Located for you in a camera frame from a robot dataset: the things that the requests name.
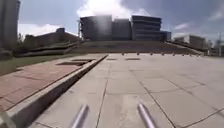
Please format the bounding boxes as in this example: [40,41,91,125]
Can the low beige building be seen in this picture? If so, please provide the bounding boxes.
[173,34,209,51]

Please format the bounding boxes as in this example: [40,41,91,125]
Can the grey concrete kerb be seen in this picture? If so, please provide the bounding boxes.
[6,54,109,128]

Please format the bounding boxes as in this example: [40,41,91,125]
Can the small dark building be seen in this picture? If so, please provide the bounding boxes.
[160,30,172,42]

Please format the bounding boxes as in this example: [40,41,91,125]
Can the robot's own part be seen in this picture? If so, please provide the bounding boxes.
[137,102,157,128]
[70,103,89,128]

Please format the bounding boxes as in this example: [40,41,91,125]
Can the low building with tower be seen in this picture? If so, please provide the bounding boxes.
[23,27,81,48]

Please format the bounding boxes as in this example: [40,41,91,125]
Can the tall grey building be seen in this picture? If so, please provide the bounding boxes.
[0,0,21,51]

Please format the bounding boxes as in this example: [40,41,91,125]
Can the large dark building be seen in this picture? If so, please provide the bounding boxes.
[79,14,163,42]

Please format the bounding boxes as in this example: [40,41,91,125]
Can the grey slab plaza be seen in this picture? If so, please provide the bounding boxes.
[28,53,224,128]

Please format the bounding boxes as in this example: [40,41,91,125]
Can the wide stone staircase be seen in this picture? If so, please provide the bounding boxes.
[69,40,201,56]

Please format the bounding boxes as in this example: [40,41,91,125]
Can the grass strip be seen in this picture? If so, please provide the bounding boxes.
[0,53,81,76]

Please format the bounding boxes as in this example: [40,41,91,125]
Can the row of bollards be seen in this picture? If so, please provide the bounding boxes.
[120,51,202,58]

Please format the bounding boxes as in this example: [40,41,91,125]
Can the red brick path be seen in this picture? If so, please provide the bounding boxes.
[0,54,106,113]

